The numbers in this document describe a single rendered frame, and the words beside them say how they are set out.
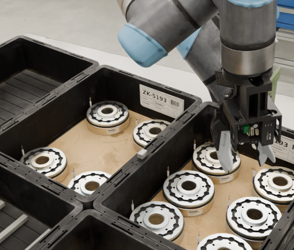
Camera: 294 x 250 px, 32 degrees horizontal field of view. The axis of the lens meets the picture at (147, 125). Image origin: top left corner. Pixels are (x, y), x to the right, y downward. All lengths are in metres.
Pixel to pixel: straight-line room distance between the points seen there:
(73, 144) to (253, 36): 0.63
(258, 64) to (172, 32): 0.14
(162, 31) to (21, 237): 0.49
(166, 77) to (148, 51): 0.91
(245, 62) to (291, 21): 2.19
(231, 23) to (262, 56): 0.06
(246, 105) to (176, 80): 0.95
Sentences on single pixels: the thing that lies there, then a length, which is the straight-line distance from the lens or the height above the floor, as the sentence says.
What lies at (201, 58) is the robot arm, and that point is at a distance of 1.30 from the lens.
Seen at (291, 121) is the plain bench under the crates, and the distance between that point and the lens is 1.52.
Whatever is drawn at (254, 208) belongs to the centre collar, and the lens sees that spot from 1.00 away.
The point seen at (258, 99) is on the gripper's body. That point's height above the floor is 1.17.
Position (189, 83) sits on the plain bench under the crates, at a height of 0.70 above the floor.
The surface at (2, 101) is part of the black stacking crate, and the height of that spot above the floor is 0.83.
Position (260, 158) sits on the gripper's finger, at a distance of 0.88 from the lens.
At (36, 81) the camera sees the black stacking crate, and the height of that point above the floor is 0.83.
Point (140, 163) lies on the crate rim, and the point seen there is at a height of 0.93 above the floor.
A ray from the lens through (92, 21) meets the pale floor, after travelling 3.76.
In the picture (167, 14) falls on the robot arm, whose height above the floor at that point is 1.26.
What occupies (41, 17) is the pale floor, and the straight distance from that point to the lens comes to 3.90.
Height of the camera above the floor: 1.57
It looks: 36 degrees down
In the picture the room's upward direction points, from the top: 2 degrees counter-clockwise
